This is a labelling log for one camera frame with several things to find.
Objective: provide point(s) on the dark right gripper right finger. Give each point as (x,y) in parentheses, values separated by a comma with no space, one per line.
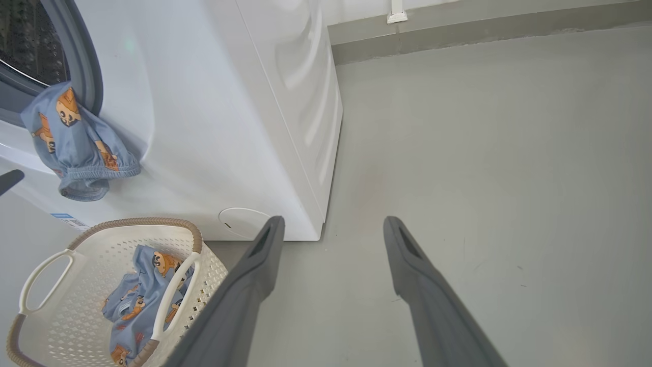
(438,321)

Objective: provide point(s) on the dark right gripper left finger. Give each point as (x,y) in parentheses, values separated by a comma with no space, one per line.
(234,316)

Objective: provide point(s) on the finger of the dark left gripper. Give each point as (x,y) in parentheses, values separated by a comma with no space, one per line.
(10,181)

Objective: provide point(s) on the blue bear-print pajama trousers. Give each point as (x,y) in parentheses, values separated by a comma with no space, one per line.
(76,148)

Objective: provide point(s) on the blue bear-print pajama top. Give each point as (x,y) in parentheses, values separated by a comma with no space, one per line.
(142,295)

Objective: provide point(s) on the cream perforated laundry basket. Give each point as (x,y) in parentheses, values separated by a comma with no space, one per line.
(76,316)

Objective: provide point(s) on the white front-load washing machine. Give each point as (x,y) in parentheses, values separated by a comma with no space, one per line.
(214,102)

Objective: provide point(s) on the blue energy label sticker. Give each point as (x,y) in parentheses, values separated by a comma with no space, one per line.
(69,220)

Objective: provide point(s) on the round white filter cover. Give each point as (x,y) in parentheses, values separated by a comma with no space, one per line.
(239,221)

